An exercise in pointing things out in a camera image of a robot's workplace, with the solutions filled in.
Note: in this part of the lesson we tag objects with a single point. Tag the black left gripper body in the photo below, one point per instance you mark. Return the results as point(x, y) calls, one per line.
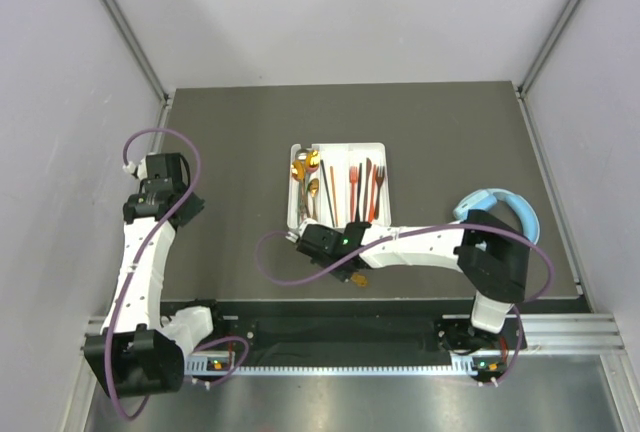
point(193, 205)

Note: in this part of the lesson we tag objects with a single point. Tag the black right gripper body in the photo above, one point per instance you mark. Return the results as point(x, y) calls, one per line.
point(325, 263)

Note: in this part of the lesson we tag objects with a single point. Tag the gold metal knife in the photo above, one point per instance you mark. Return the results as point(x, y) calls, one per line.
point(360, 280)

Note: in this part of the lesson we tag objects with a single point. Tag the gold metal spoon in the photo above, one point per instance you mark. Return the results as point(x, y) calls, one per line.
point(312, 190)

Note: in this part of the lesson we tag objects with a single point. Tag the white divided utensil tray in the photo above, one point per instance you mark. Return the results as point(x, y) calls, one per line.
point(341, 156)

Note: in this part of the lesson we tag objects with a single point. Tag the orange plastic knife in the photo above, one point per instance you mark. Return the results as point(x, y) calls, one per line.
point(371, 208)

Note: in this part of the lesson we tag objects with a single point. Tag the orange plastic fork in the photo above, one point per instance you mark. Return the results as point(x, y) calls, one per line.
point(353, 180)

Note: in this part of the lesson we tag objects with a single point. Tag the black chopstick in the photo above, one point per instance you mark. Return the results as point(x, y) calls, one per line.
point(327, 192)

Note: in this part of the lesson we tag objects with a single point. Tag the iridescent purple spoon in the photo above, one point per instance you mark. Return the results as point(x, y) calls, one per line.
point(312, 163)

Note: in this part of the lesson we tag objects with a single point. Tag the gold thin utensil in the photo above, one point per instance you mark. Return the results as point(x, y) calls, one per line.
point(298, 170)

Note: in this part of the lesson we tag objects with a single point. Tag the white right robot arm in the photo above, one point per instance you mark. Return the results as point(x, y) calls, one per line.
point(490, 254)

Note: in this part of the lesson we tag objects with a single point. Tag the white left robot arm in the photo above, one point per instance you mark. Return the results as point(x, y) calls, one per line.
point(135, 354)

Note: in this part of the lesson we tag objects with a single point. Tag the silver metal spoon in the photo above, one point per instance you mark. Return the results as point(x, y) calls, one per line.
point(301, 154)

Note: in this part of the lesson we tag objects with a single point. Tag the light blue headphones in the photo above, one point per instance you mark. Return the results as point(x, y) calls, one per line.
point(488, 199)

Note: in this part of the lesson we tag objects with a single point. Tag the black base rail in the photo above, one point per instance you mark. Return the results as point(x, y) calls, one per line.
point(352, 333)

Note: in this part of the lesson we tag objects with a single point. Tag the grey cable duct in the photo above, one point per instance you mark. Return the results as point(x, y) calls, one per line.
point(216, 364)

